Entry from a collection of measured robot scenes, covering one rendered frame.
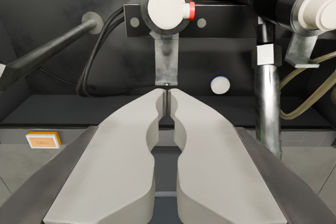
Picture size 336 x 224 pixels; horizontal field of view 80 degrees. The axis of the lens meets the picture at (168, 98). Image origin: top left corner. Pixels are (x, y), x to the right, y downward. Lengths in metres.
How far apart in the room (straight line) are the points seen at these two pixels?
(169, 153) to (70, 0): 0.66
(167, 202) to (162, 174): 0.10
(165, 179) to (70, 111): 0.47
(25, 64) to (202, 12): 0.19
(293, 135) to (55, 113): 0.45
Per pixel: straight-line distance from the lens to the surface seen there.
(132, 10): 0.25
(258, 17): 0.19
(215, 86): 0.44
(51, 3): 0.45
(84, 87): 0.25
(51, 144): 0.42
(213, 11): 0.26
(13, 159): 2.28
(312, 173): 2.37
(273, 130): 0.17
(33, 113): 0.48
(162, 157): 0.86
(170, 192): 0.77
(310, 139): 0.46
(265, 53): 0.17
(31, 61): 0.24
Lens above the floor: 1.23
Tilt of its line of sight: 59 degrees down
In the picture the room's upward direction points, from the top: 180 degrees counter-clockwise
